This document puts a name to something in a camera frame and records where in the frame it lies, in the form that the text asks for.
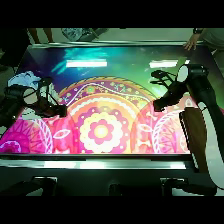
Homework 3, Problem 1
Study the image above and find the person's forearm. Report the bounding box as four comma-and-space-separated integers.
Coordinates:
192, 27, 224, 51

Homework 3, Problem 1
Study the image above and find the white garment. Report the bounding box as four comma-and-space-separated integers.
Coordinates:
7, 70, 62, 105

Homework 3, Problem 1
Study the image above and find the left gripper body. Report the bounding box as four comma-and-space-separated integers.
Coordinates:
34, 99, 68, 119

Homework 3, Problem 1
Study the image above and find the silver frame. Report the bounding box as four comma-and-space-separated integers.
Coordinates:
0, 156, 224, 197

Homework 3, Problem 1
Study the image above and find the person's hand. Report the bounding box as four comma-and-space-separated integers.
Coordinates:
182, 32, 202, 52

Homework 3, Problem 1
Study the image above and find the brown garment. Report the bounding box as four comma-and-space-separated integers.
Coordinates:
179, 106, 210, 173

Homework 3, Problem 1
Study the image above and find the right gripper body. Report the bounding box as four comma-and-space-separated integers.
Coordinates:
152, 81, 186, 113

